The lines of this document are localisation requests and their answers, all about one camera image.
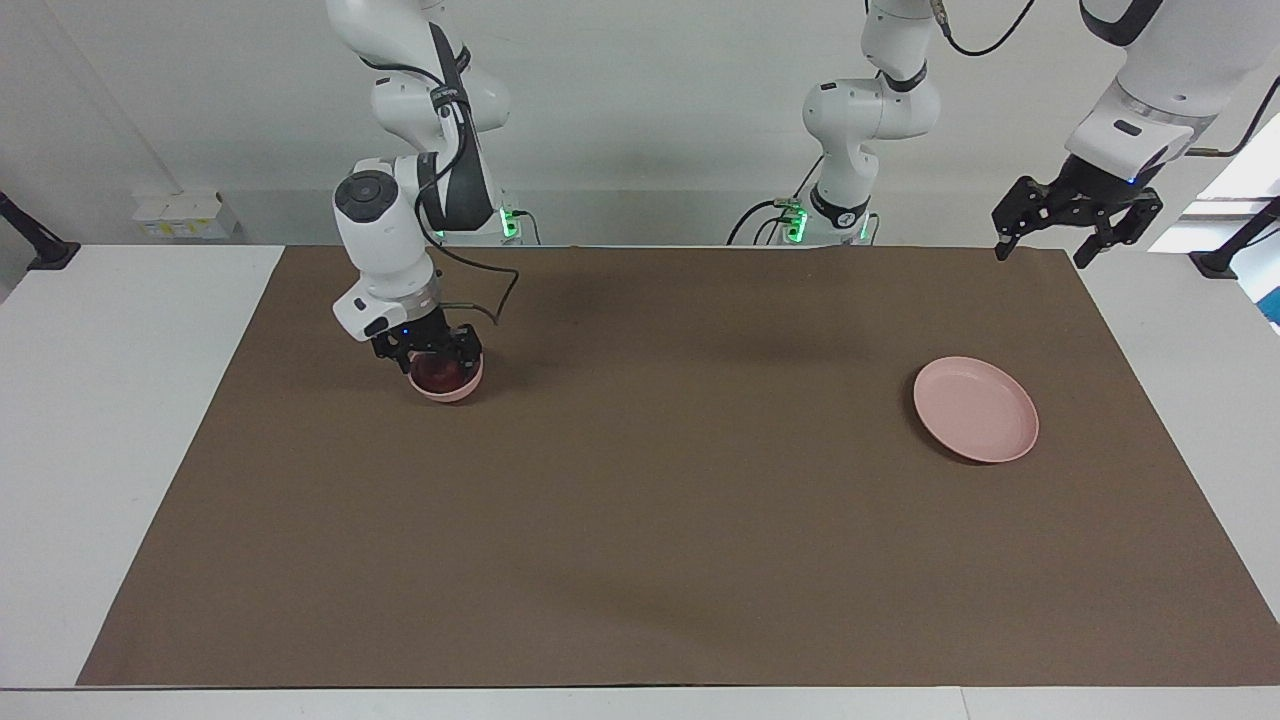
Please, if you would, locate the white box yellow label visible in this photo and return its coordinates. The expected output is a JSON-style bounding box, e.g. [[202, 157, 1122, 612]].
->
[[160, 191, 241, 239]]

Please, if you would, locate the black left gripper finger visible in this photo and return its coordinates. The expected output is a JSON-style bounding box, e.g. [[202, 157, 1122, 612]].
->
[[991, 177, 1049, 262], [1073, 191, 1165, 270]]

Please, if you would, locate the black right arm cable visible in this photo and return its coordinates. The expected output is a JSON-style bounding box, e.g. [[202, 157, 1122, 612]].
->
[[356, 18, 522, 328]]

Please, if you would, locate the pink plate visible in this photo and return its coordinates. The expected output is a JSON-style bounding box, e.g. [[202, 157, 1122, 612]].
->
[[913, 356, 1040, 464]]

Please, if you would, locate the dark red apple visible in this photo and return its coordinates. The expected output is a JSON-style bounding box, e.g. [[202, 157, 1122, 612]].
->
[[414, 358, 470, 394]]

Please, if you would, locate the brown table mat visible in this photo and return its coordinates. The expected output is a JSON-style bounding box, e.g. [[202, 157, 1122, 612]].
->
[[77, 245, 1280, 688]]

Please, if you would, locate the black clamp stand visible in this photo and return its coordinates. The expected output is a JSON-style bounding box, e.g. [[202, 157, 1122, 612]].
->
[[0, 190, 82, 272], [1189, 196, 1280, 280]]

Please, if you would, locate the black base power cable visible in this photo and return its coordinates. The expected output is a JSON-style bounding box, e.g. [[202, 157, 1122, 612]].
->
[[727, 196, 803, 247]]

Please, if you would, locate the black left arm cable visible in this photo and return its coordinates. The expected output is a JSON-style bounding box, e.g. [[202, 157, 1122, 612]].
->
[[928, 0, 1280, 159]]

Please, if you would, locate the pink bowl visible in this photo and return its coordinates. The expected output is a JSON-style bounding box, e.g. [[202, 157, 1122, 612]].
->
[[407, 350, 486, 404]]

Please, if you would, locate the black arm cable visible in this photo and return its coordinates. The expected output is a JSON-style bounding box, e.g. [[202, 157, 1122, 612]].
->
[[356, 18, 522, 328], [928, 0, 1280, 159]]

